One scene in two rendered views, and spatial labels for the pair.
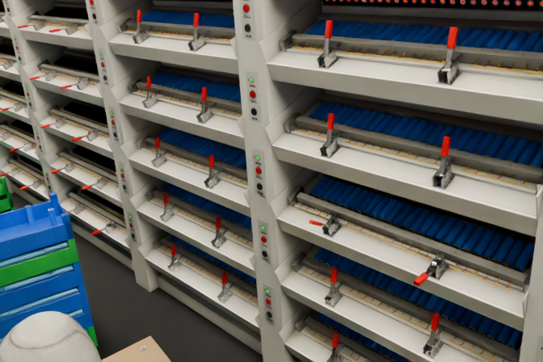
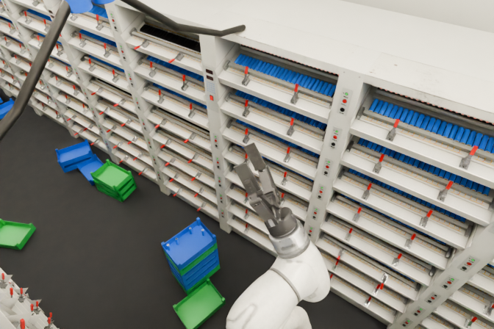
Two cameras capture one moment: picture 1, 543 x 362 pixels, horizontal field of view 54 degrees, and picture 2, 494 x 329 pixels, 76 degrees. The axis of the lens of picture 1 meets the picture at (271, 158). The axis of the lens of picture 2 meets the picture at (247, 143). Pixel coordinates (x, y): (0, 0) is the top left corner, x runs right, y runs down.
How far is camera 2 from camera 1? 1.40 m
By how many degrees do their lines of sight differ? 24
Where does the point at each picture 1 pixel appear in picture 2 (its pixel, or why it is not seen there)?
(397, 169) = (377, 252)
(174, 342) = (251, 262)
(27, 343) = not seen: outside the picture
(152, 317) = (236, 249)
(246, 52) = (316, 201)
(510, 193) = (419, 272)
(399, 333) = (362, 284)
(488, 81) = (423, 250)
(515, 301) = (412, 294)
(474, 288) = (398, 287)
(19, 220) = (185, 232)
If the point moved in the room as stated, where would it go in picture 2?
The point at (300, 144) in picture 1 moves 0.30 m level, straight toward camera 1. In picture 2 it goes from (333, 230) to (353, 280)
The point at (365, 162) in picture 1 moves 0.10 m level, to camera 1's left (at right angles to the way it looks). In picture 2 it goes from (363, 246) to (347, 250)
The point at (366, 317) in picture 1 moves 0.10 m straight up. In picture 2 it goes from (348, 276) to (352, 269)
